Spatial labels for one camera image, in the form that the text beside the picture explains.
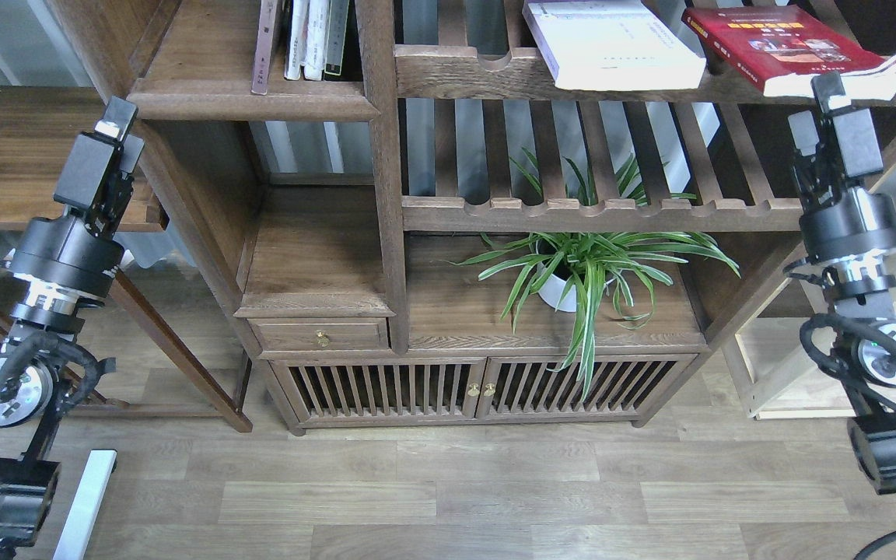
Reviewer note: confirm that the white upright book left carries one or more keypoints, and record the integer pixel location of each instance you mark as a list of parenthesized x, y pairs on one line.
[(298, 29)]

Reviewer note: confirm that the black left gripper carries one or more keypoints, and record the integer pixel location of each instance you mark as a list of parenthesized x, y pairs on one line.
[(77, 250)]

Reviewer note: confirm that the white paperback book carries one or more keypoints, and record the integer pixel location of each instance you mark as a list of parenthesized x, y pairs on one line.
[(610, 46)]

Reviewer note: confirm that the light wooden shelf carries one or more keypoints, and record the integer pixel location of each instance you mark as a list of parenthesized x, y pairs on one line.
[(772, 375)]

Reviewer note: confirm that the dark wooden bookshelf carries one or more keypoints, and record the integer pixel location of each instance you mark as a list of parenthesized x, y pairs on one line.
[(345, 207)]

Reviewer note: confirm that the green spider plant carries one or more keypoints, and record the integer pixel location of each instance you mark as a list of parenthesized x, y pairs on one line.
[(590, 265)]

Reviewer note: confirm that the red hardcover book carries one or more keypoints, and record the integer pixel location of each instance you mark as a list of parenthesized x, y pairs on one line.
[(781, 48)]

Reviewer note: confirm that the dark green upright book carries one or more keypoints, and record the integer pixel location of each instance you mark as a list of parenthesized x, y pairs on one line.
[(337, 29)]

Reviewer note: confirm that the dark wooden side table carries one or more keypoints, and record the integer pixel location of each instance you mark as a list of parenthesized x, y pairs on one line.
[(38, 127)]

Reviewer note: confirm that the white upright book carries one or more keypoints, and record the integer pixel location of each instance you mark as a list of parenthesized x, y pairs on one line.
[(298, 29), (314, 57)]

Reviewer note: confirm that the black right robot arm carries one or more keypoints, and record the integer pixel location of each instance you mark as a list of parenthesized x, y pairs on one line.
[(854, 342)]

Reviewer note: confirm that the white metal bar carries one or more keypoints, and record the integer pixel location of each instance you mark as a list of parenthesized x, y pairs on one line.
[(80, 522)]

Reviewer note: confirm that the white upright book middle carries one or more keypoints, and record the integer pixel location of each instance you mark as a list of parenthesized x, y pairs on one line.
[(314, 57)]

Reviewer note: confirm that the maroon book white characters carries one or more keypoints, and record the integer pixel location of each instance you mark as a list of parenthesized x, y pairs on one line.
[(269, 21)]

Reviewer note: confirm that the white plant pot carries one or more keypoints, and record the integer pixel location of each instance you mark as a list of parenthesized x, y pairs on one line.
[(557, 294)]

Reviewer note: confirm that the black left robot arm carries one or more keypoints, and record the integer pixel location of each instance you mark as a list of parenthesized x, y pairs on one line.
[(44, 374)]

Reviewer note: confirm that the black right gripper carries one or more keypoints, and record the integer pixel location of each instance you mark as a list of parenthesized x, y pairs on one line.
[(833, 153)]

